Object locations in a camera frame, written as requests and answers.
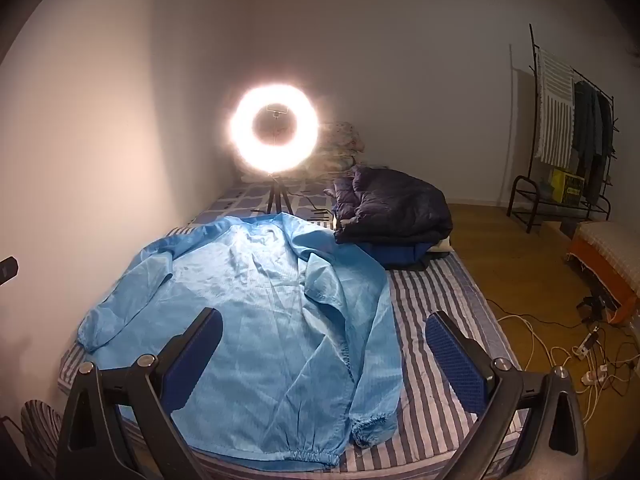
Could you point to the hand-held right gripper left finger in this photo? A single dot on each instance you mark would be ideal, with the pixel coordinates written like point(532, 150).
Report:
point(195, 360)

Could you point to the navy down jacket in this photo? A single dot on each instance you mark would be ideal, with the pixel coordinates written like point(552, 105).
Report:
point(390, 205)

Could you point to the striped blue white blanket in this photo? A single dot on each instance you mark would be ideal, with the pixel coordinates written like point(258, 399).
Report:
point(435, 285)

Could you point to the black tripod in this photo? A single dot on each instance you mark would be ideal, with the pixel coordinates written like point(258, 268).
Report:
point(272, 195)

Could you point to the white power strip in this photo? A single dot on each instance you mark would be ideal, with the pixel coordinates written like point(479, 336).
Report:
point(585, 345)

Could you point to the striped white towel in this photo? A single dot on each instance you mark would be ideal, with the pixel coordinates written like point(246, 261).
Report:
point(552, 110)

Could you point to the small black device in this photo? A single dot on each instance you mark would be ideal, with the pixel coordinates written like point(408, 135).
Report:
point(592, 307)

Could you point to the black clothes rack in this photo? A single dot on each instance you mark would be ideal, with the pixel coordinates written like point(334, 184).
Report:
point(517, 195)

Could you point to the yellow box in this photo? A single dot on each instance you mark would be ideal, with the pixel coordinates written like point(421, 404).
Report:
point(567, 187)

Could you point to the dark hanging clothes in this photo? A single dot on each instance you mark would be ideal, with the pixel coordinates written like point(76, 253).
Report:
point(585, 125)

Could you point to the orange bench with beige cover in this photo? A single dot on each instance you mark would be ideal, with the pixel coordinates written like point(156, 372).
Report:
point(610, 240)

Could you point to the blue checked bed sheet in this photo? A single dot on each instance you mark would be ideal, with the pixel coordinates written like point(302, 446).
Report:
point(240, 200)

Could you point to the folded floral quilt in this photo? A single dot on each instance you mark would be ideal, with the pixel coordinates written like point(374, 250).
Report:
point(345, 145)

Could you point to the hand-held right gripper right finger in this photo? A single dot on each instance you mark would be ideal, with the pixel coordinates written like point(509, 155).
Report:
point(455, 365)

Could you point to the light blue jacket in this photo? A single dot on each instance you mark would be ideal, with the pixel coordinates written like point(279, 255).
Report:
point(260, 310)

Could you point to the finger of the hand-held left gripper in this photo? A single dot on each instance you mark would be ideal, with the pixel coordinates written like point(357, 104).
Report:
point(7, 270)

